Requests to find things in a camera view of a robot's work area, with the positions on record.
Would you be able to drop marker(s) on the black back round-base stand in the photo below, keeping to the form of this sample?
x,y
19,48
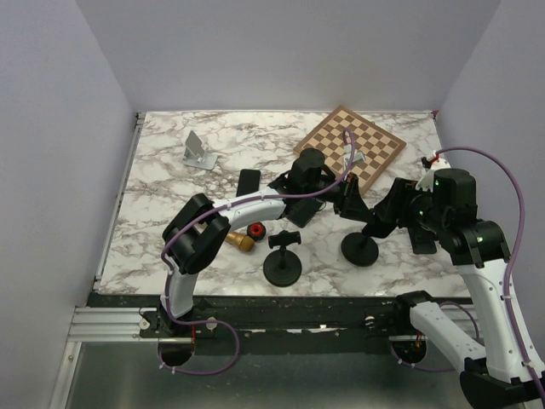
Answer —
x,y
359,249

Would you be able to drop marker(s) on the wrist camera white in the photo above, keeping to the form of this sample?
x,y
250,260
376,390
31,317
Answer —
x,y
430,165
351,158

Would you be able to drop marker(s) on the black red knob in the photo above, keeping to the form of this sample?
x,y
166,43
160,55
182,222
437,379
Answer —
x,y
256,231

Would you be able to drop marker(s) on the black front table rail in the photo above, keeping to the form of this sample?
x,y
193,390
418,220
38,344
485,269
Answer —
x,y
274,325

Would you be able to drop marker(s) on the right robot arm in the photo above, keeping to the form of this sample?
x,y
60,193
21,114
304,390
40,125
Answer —
x,y
503,369

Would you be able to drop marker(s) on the black folding phone stand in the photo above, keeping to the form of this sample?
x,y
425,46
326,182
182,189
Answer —
x,y
422,241

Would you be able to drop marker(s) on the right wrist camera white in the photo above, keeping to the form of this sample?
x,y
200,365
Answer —
x,y
430,165

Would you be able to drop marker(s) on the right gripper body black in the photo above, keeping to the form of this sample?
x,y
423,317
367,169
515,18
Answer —
x,y
412,213

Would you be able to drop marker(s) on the black round-base phone stand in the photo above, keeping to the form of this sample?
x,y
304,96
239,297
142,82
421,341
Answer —
x,y
282,267

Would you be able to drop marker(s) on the teal smartphone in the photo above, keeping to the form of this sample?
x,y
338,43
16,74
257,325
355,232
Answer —
x,y
248,182

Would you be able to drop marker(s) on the wooden chessboard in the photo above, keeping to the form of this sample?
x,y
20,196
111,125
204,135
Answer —
x,y
379,147

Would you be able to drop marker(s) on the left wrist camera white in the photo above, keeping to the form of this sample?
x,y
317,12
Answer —
x,y
351,158

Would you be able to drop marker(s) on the black phone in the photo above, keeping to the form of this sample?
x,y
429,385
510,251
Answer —
x,y
381,226
302,211

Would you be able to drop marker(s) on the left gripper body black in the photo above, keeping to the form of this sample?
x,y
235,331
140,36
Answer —
x,y
349,181

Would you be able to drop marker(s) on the silver phone stand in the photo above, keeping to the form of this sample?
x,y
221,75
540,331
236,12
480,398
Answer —
x,y
196,154

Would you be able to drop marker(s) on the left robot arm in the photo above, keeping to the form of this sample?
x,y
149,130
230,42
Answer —
x,y
193,238

